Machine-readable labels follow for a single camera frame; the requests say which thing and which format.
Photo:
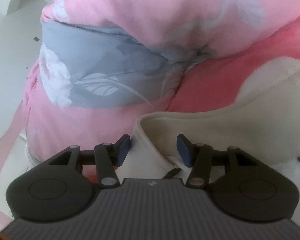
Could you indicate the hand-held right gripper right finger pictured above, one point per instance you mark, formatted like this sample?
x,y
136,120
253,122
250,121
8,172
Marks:
x,y
183,150

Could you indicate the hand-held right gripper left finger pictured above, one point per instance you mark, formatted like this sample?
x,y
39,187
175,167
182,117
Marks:
x,y
122,150

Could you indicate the beige jacket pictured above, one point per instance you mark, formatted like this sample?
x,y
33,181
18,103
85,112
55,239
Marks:
x,y
227,127

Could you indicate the pink grey floral quilt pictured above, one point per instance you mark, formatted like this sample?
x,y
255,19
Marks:
x,y
115,25

